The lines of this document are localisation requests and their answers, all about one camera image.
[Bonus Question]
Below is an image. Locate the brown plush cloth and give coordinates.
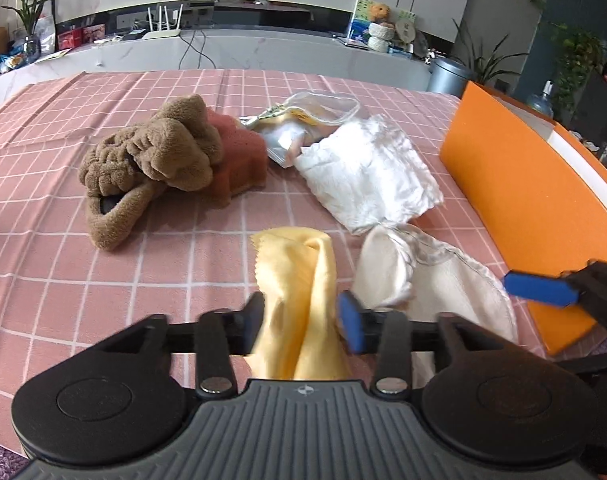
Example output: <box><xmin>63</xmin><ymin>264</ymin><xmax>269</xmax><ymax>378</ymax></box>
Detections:
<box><xmin>78</xmin><ymin>94</ymin><xmax>224</xmax><ymax>252</ymax></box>

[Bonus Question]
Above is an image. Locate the long-leaf potted plant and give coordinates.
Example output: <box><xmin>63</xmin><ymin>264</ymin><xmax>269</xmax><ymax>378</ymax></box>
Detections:
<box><xmin>451</xmin><ymin>17</ymin><xmax>529</xmax><ymax>93</ymax></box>

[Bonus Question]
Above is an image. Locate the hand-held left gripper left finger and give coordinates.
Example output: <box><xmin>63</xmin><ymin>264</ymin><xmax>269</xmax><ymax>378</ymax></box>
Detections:
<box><xmin>91</xmin><ymin>291</ymin><xmax>267</xmax><ymax>400</ymax></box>

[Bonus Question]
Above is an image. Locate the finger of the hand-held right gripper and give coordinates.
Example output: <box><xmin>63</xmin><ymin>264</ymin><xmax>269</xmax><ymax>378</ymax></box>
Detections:
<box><xmin>503</xmin><ymin>259</ymin><xmax>607</xmax><ymax>341</ymax></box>
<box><xmin>553</xmin><ymin>347</ymin><xmax>607</xmax><ymax>377</ymax></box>

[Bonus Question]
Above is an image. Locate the yellow cloth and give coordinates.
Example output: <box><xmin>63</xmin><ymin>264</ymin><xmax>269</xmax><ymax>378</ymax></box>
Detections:
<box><xmin>251</xmin><ymin>226</ymin><xmax>354</xmax><ymax>381</ymax></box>

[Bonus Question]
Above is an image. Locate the blue water jug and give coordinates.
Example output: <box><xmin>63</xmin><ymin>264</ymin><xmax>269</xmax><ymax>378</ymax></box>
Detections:
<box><xmin>526</xmin><ymin>80</ymin><xmax>557</xmax><ymax>118</ymax></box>

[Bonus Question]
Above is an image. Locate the green climbing plant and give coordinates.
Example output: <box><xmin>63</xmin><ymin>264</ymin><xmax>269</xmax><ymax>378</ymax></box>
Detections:
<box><xmin>548</xmin><ymin>22</ymin><xmax>607</xmax><ymax>116</ymax></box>

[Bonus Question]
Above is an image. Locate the clear zip plastic bag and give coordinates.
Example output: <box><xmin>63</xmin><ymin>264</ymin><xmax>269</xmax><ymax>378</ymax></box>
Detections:
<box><xmin>238</xmin><ymin>91</ymin><xmax>360</xmax><ymax>166</ymax></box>

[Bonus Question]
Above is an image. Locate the beige round fan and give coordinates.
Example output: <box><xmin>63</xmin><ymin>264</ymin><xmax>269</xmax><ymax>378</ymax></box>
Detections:
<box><xmin>393</xmin><ymin>15</ymin><xmax>418</xmax><ymax>43</ymax></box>

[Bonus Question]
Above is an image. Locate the silver trash can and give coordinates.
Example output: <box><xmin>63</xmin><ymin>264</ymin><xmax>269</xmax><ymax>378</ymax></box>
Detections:
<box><xmin>428</xmin><ymin>56</ymin><xmax>471</xmax><ymax>95</ymax></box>

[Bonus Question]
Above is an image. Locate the white router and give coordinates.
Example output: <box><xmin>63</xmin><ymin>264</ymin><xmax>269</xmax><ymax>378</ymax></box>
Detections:
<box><xmin>142</xmin><ymin>4</ymin><xmax>184</xmax><ymax>40</ymax></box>

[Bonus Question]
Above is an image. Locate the red-brown sponge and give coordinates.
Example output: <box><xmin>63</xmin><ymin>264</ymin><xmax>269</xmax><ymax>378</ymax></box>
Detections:
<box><xmin>204</xmin><ymin>109</ymin><xmax>269</xmax><ymax>207</ymax></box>

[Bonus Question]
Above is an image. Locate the white fluffy cloth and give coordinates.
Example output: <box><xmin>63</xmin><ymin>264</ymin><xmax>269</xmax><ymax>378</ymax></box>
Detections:
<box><xmin>294</xmin><ymin>114</ymin><xmax>444</xmax><ymax>235</ymax></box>

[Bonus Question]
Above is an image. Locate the orange storage box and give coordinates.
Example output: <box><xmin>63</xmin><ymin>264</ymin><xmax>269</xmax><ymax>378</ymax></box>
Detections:
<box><xmin>439</xmin><ymin>80</ymin><xmax>607</xmax><ymax>358</ymax></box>

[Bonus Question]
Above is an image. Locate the black cable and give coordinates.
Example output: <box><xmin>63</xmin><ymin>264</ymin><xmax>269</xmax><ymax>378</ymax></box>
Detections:
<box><xmin>178</xmin><ymin>30</ymin><xmax>219</xmax><ymax>70</ymax></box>

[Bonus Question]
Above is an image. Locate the potted plant in glass vase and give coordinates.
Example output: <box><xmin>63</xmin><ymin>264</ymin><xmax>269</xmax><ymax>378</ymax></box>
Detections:
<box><xmin>1</xmin><ymin>0</ymin><xmax>64</xmax><ymax>63</ymax></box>

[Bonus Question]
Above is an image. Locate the cream fluffy cloth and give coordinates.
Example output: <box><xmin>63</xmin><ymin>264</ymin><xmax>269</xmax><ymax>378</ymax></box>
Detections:
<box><xmin>352</xmin><ymin>222</ymin><xmax>520</xmax><ymax>376</ymax></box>

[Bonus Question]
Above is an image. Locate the green illustrated board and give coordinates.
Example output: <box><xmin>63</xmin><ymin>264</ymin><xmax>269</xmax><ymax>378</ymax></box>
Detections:
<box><xmin>348</xmin><ymin>0</ymin><xmax>417</xmax><ymax>43</ymax></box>

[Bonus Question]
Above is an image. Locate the blue snack bag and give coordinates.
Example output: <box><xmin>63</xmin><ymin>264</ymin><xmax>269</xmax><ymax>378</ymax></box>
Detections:
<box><xmin>0</xmin><ymin>42</ymin><xmax>34</xmax><ymax>73</ymax></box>

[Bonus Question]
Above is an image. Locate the white tv console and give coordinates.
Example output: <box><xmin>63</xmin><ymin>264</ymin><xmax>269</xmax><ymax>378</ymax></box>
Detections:
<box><xmin>0</xmin><ymin>0</ymin><xmax>434</xmax><ymax>116</ymax></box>

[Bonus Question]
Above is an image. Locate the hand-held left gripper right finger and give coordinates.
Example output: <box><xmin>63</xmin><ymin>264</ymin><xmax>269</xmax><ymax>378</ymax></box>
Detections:
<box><xmin>336</xmin><ymin>291</ymin><xmax>529</xmax><ymax>400</ymax></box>

